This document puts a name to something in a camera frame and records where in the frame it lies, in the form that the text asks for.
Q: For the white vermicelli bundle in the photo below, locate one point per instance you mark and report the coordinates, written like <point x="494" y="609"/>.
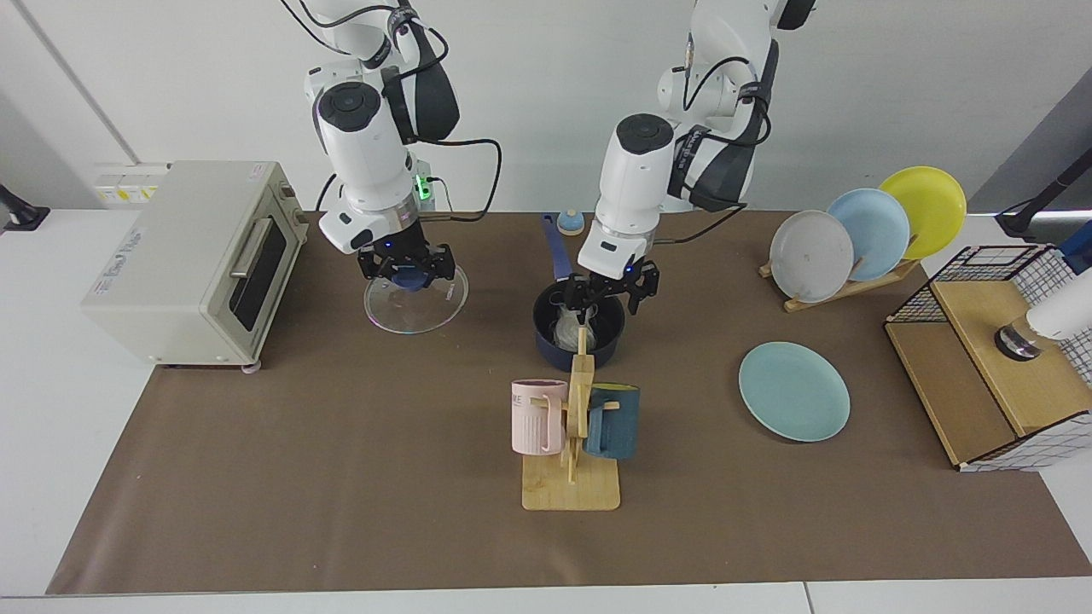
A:
<point x="568" y="334"/>

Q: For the glass lid with blue knob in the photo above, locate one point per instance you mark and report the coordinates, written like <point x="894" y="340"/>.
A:
<point x="409" y="315"/>

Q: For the grey plate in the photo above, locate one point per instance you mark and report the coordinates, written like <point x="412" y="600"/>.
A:
<point x="810" y="260"/>

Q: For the teal plate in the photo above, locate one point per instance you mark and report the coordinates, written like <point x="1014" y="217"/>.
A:
<point x="793" y="392"/>

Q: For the wooden plate rack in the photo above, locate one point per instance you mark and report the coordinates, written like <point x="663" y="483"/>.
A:
<point x="819" y="300"/>

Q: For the light blue plate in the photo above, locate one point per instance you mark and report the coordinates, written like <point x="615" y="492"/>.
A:
<point x="874" y="230"/>

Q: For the yellow plate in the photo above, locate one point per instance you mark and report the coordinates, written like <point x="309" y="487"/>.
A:
<point x="934" y="205"/>

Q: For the small blue round thing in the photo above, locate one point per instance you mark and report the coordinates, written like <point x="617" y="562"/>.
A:
<point x="571" y="223"/>

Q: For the pink cup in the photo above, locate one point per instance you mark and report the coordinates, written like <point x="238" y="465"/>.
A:
<point x="533" y="422"/>

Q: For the dark teal cup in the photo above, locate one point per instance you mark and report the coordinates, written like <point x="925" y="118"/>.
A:
<point x="618" y="426"/>

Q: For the wooden cup stand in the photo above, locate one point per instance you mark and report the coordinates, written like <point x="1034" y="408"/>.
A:
<point x="572" y="490"/>

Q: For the pale toaster oven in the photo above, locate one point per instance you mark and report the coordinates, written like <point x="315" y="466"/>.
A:
<point x="162" y="273"/>

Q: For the brown table cloth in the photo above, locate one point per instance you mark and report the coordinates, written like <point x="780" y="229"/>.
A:
<point x="341" y="512"/>

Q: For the black table clamp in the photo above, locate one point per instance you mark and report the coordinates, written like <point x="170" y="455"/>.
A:
<point x="21" y="213"/>

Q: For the blue object at basket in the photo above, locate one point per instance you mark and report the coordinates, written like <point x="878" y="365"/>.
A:
<point x="1079" y="249"/>

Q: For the white wall socket strip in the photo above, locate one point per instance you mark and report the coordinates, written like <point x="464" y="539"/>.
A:
<point x="128" y="186"/>

